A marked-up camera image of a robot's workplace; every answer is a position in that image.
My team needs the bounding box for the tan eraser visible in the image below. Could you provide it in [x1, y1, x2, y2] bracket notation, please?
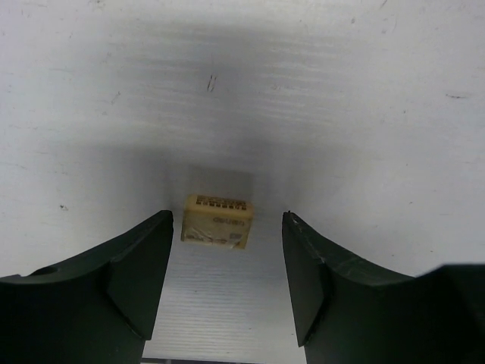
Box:
[181, 194, 255, 249]

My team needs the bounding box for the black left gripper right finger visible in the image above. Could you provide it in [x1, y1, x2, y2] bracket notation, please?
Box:
[282, 212, 484, 363]

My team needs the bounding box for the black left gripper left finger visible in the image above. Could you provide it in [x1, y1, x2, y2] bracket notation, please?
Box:
[1, 210, 174, 363]

